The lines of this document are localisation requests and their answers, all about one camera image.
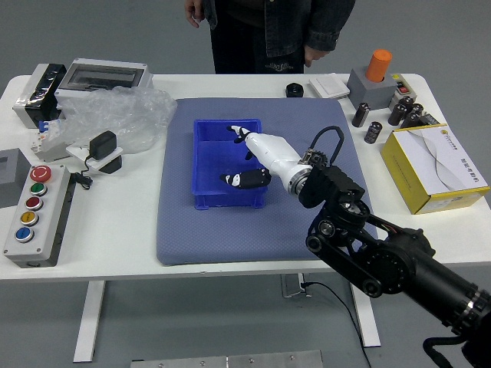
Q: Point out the white flat plate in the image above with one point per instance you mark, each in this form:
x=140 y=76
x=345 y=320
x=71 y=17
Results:
x=78 y=150

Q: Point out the black power adapter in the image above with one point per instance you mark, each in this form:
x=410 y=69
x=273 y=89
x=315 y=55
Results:
x=103 y=145

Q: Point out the grey push-button control box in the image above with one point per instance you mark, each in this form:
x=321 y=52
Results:
x=34 y=230

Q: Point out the person's left hand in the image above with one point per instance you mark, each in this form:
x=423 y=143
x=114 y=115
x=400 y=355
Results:
x=314 y=55

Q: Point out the silver metal plate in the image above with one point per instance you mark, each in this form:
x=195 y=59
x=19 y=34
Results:
x=230 y=361

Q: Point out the person's right hand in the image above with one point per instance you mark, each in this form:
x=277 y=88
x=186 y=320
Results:
x=192 y=11

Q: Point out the yellow white cardboard box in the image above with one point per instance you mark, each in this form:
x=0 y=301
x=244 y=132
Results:
x=433 y=161

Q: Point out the grey distribution box clear cover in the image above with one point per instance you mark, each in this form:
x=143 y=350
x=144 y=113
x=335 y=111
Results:
x=103 y=76

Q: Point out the blue-grey padded mat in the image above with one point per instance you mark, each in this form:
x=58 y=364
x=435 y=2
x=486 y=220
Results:
x=230 y=237

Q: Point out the person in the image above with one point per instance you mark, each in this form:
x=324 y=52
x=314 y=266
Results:
x=249 y=42

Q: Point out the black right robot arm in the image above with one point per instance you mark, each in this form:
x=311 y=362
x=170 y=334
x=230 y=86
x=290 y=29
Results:
x=387 y=264

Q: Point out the orange cylinder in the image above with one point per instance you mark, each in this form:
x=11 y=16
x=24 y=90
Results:
x=377 y=65

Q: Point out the plain grey box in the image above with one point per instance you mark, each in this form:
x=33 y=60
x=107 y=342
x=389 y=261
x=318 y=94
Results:
x=11 y=180

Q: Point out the white circuit breaker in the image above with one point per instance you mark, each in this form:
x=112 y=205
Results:
x=48 y=143

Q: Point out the white red-button switch box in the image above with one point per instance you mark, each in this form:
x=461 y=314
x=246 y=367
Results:
x=402 y=88

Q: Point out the white wall switch panel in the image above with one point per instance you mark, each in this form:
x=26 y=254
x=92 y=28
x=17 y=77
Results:
x=330 y=87

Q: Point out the grey block holder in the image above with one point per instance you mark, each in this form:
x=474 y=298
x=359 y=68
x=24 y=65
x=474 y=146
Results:
x=368 y=92

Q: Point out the clear plastic bag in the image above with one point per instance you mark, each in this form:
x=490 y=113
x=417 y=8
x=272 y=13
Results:
x=122 y=115

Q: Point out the blue plastic bin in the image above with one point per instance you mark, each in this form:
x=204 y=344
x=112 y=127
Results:
x=215 y=165

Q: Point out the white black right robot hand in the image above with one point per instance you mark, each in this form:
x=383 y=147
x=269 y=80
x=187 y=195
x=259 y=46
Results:
x=274 y=151

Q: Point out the dark brown cylindrical capacitor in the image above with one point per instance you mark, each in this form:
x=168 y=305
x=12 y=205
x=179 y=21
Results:
x=397 y=114
x=372 y=133
x=406 y=102
x=360 y=115
x=409 y=120
x=418 y=109

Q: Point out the white table leg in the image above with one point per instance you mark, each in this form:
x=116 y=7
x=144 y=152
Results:
x=90 y=322
x=366 y=318

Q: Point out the under-table power box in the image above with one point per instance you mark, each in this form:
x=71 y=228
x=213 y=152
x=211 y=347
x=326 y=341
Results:
x=291 y=285

